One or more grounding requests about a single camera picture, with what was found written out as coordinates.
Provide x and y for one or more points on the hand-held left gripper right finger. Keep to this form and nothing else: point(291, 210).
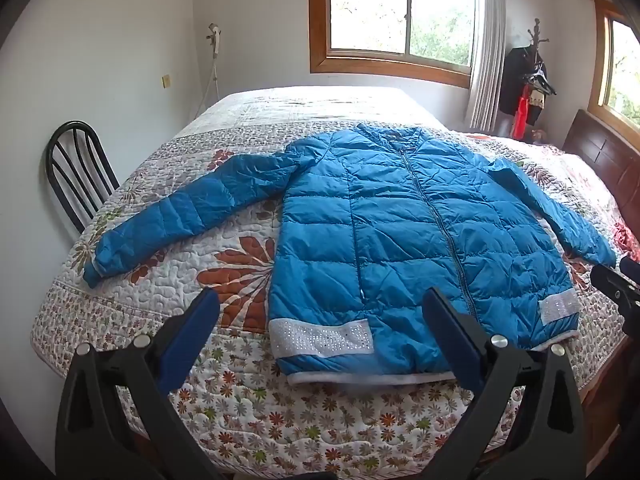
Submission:
point(450, 335)

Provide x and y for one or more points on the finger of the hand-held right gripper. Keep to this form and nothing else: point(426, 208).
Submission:
point(615, 285)

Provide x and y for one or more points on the floral quilted bedspread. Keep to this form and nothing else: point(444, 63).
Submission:
point(250, 410)

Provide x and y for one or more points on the red hanging bag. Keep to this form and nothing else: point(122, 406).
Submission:
point(521, 112)

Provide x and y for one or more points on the grey curtain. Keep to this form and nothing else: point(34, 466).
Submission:
point(487, 60)

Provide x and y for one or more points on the white wall handset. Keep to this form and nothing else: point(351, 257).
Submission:
point(215, 37)

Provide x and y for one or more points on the blue puffer jacket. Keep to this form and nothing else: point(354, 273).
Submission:
point(400, 220)

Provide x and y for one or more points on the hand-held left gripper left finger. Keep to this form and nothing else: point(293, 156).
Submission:
point(192, 330)

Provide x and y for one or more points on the wooden coat rack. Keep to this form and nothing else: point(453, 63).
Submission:
point(537, 35)

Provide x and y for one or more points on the narrow wooden framed window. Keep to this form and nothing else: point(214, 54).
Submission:
point(622, 70)

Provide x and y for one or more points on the black metal chair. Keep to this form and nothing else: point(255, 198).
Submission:
point(75, 125)

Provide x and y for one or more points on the dark wooden headboard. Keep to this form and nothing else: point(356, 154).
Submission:
point(605, 155)

